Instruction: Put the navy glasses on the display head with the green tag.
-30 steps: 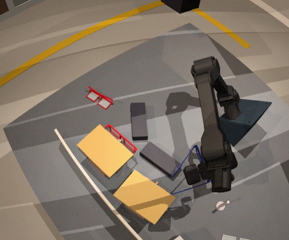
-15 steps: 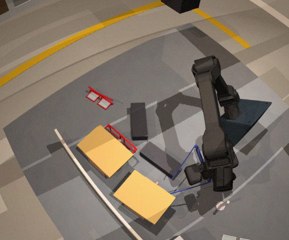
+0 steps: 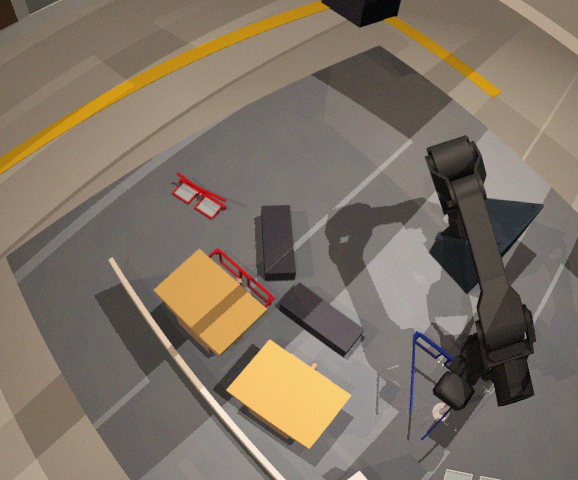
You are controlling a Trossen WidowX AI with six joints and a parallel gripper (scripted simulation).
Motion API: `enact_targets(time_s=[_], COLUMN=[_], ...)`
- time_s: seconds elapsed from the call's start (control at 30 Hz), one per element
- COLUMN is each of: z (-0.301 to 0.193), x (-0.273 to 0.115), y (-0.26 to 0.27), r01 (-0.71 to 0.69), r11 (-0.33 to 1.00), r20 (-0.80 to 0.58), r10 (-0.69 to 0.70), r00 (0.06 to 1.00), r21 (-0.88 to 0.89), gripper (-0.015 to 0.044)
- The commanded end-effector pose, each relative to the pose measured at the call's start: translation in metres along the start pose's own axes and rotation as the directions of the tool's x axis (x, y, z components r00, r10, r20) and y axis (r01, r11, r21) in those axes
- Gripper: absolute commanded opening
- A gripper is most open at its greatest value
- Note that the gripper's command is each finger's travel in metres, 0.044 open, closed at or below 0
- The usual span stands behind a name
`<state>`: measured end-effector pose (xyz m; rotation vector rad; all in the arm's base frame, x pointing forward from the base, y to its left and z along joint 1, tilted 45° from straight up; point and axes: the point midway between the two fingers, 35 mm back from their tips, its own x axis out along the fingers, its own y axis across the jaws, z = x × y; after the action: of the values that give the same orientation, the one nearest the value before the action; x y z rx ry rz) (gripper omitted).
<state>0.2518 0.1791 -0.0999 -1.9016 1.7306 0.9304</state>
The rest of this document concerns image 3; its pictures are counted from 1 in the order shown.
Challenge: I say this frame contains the navy glasses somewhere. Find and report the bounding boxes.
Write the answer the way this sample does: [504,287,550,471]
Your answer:
[409,331,454,440]

